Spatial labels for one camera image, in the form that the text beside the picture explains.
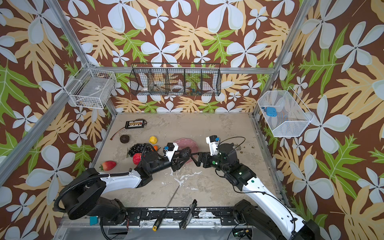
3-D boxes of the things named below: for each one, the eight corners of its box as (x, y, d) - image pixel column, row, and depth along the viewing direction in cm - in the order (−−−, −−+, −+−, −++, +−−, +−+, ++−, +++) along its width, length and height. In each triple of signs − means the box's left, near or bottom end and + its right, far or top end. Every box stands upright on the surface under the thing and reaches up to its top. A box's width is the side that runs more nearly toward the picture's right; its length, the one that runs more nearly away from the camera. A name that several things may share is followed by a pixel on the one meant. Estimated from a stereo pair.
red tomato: (134, 165, 93) (131, 161, 88) (136, 157, 96) (133, 152, 91) (142, 165, 93) (139, 161, 88) (143, 157, 96) (141, 152, 91)
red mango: (102, 172, 91) (99, 168, 87) (103, 166, 94) (99, 163, 90) (116, 168, 93) (113, 165, 89) (116, 162, 95) (113, 159, 91)
